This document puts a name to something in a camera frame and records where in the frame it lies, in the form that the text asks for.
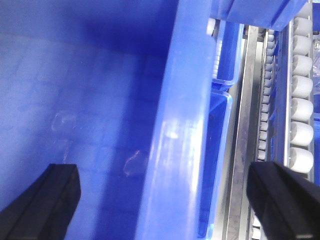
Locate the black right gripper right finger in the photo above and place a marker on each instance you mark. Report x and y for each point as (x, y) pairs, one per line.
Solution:
(286, 204)

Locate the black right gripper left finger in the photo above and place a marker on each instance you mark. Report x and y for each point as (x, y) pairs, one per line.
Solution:
(45, 209)

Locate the large blue plastic bin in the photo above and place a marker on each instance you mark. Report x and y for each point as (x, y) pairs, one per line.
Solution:
(121, 89)

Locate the white roller conveyor track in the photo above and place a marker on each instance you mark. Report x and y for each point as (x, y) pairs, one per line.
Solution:
(301, 130)

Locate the small blue inner bin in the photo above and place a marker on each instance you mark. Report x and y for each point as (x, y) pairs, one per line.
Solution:
(216, 137)

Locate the grey metal conveyor rail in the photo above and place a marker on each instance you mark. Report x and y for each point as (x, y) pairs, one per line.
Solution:
(239, 126)

